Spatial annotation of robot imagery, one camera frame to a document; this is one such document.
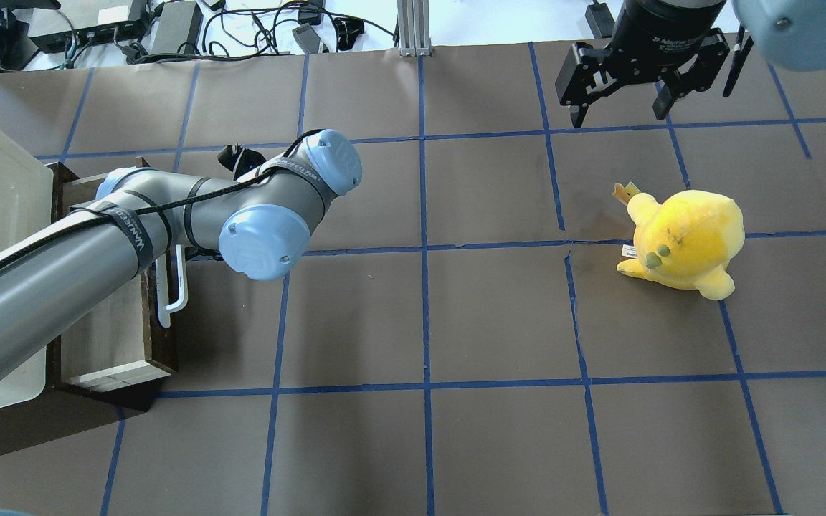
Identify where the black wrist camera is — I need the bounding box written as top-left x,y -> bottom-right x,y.
217,144 -> 267,181

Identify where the yellow plush toy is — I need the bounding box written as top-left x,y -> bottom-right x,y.
612,182 -> 746,301

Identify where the dark wooden drawer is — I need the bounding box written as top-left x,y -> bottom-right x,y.
46,158 -> 179,412

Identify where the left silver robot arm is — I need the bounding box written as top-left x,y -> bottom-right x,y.
0,128 -> 363,381

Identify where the white drawer handle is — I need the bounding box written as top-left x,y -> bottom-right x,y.
153,245 -> 189,329

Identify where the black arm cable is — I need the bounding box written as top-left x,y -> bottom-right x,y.
0,130 -> 323,302

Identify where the aluminium frame post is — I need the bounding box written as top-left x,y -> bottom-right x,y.
396,0 -> 433,57

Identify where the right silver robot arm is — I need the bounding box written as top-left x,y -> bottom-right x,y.
555,1 -> 826,128

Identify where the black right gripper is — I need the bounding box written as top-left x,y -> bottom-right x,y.
555,1 -> 730,128

